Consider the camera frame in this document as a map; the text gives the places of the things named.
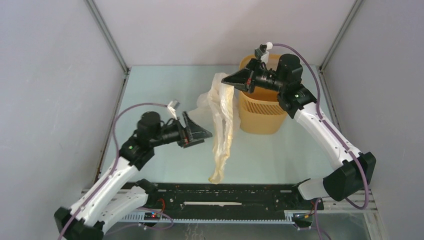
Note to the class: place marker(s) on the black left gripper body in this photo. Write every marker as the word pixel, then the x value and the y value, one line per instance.
pixel 182 138

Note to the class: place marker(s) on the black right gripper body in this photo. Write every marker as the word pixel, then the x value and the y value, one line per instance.
pixel 260 78

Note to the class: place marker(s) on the translucent cream trash bag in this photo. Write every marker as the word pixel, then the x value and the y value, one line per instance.
pixel 217 111

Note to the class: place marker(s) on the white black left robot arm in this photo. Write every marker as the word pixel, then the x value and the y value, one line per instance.
pixel 96 212

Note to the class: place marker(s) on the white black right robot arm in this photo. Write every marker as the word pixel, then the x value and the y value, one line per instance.
pixel 352 168

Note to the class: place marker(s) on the orange slotted plastic trash bin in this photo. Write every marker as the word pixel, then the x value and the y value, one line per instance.
pixel 259 108

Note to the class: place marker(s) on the small electronics board with leds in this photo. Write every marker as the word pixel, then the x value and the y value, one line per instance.
pixel 150 216

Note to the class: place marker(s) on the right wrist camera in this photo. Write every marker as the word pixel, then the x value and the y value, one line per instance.
pixel 262 52

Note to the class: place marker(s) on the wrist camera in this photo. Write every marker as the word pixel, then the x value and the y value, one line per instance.
pixel 262 52
pixel 172 108

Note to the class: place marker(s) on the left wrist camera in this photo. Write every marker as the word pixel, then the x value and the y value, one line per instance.
pixel 172 108

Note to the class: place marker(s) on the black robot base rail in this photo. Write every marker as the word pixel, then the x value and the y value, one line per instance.
pixel 229 203

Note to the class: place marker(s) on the aluminium frame post right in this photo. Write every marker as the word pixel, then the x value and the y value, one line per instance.
pixel 355 8

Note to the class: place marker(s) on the aluminium frame post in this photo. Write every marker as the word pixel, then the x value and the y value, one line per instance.
pixel 107 34
pixel 355 8

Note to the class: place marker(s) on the aluminium frame post left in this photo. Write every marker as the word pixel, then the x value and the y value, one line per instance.
pixel 107 34

